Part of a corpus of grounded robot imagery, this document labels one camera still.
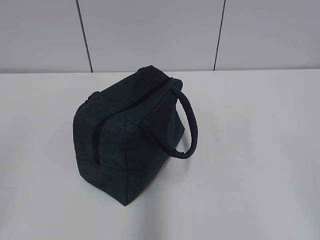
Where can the dark navy fabric lunch bag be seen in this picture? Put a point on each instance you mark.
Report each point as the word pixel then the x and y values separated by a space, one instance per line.
pixel 125 133

